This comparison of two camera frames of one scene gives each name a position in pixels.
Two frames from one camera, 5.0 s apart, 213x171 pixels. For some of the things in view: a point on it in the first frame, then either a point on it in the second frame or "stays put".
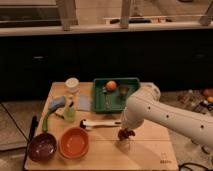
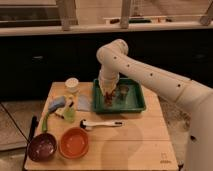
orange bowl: [74, 143] stays put
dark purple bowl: [42, 147] stays put
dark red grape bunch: [124, 134] -> [108, 97]
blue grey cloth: [84, 102] stays put
